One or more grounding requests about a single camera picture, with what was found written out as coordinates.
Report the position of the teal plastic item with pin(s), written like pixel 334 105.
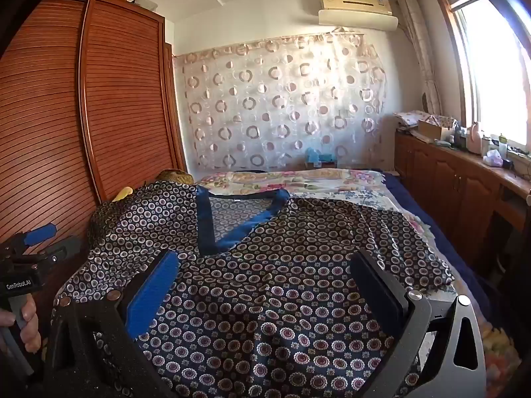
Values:
pixel 317 156

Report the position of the white plastic bag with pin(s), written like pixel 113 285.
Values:
pixel 493 159

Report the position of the folded floral cloth pile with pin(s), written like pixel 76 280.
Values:
pixel 415 117

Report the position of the woven straw pillow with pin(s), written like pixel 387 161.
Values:
pixel 176 175

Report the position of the white bottle green cap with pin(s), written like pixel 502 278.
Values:
pixel 502 147

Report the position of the yellow fluffy cloth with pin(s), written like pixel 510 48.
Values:
pixel 500 348

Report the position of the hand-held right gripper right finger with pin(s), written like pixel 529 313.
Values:
pixel 373 286

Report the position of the wooden sideboard cabinet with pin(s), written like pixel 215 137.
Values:
pixel 452 182

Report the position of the dark blue circle-patterned shirt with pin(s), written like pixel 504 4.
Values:
pixel 265 298

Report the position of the white box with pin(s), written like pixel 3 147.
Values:
pixel 146 3

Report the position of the person's left hand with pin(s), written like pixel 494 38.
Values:
pixel 30 331

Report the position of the tied window curtain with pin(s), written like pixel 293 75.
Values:
pixel 421 49

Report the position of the pink bottle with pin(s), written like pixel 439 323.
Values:
pixel 474 139

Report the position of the wooden slatted wardrobe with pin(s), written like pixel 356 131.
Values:
pixel 124 112

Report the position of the cream air conditioner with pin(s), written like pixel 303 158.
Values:
pixel 356 2

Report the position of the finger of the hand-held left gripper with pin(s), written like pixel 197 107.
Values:
pixel 39 234
pixel 62 248

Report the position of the sheer circle-patterned curtain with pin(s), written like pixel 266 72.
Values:
pixel 282 103

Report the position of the dark blue blanket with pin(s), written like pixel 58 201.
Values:
pixel 435 224

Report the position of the dark bottle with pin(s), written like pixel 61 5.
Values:
pixel 459 137

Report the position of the cardboard box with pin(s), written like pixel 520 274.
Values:
pixel 431 130

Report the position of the window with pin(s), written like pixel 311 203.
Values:
pixel 493 70

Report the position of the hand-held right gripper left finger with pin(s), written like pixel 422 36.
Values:
pixel 151 294

